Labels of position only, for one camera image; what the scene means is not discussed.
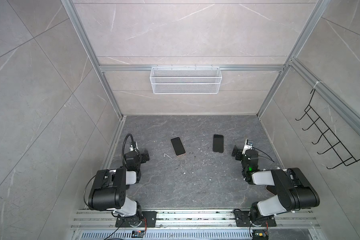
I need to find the pink phone case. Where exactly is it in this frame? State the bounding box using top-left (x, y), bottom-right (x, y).
top-left (170, 137), bottom-right (187, 157)

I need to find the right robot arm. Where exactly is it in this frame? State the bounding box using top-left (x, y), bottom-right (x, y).
top-left (232, 145), bottom-right (320, 226)

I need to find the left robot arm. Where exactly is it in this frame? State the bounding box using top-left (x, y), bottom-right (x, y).
top-left (84, 150), bottom-right (150, 227)

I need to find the black phone on table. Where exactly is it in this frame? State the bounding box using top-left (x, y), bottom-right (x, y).
top-left (213, 134), bottom-right (224, 153)

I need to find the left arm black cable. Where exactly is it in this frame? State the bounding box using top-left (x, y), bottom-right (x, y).
top-left (121, 133), bottom-right (136, 169)

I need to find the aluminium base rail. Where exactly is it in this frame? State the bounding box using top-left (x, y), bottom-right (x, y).
top-left (69, 209), bottom-right (326, 240)

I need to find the white wire mesh basket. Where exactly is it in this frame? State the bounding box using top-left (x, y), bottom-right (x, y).
top-left (150, 67), bottom-right (223, 95)

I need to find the black wire hook rack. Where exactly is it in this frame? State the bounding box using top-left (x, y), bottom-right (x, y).
top-left (295, 89), bottom-right (360, 170)

